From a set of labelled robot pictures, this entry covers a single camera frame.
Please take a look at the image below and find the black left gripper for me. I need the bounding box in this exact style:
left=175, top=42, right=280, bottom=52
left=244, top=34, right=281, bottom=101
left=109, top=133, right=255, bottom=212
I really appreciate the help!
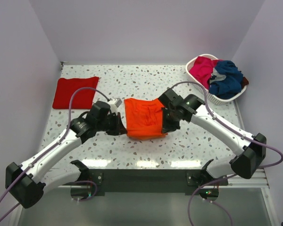
left=96, top=112, right=127, bottom=136

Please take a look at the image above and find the orange t shirt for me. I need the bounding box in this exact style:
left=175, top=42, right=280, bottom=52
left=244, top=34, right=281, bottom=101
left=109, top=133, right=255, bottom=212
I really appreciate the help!
left=125, top=98, right=168, bottom=140

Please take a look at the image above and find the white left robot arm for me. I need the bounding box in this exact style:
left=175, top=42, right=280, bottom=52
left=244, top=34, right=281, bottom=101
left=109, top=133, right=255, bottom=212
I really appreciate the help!
left=5, top=98, right=127, bottom=209

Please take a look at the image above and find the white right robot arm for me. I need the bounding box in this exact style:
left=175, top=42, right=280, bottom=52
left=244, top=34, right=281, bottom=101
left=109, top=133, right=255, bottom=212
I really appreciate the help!
left=158, top=89, right=266, bottom=185

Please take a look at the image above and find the folded red t shirt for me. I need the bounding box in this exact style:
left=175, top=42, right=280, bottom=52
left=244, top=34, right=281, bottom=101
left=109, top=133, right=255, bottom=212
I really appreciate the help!
left=52, top=77, right=99, bottom=110

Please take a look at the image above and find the magenta t shirt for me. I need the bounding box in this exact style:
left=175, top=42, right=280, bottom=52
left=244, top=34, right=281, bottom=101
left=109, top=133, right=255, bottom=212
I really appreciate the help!
left=189, top=56, right=219, bottom=89

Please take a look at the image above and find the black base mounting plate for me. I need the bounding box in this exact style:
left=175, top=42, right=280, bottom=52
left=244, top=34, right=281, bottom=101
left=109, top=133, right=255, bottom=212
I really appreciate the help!
left=70, top=169, right=215, bottom=199

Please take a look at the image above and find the white plastic laundry basket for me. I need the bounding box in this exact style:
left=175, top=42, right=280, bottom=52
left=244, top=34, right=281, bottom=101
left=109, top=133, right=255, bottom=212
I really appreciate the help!
left=185, top=54, right=247, bottom=105

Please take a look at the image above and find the navy blue t shirt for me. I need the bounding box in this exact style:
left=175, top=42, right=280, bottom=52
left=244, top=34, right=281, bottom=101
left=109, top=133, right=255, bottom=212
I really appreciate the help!
left=208, top=60, right=244, bottom=99

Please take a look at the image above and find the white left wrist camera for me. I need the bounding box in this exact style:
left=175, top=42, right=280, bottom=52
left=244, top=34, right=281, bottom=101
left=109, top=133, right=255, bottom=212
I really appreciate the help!
left=108, top=98, right=122, bottom=113

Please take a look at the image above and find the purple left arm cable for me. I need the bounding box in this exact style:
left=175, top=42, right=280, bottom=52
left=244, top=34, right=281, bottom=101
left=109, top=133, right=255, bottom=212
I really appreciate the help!
left=0, top=87, right=111, bottom=226

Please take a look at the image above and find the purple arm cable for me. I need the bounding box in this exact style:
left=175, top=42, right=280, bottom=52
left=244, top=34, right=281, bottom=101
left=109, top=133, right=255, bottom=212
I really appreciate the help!
left=0, top=87, right=111, bottom=226
left=167, top=81, right=283, bottom=169

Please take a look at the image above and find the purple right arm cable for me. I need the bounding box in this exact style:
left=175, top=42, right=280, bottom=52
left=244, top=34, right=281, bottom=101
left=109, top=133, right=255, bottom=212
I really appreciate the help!
left=167, top=81, right=283, bottom=169

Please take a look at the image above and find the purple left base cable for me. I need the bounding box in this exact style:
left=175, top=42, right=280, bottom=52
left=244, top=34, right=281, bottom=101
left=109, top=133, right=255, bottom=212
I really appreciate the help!
left=70, top=180, right=99, bottom=202

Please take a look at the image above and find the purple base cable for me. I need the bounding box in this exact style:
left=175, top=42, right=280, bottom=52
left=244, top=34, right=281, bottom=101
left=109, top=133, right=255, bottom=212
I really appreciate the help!
left=187, top=174, right=236, bottom=226
left=70, top=180, right=99, bottom=202

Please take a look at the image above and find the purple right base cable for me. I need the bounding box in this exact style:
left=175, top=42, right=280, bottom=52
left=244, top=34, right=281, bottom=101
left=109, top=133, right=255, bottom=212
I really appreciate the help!
left=187, top=174, right=236, bottom=226

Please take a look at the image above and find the aluminium right rail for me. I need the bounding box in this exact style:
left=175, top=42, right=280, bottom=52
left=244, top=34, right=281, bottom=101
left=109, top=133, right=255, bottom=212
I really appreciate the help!
left=228, top=169, right=269, bottom=188

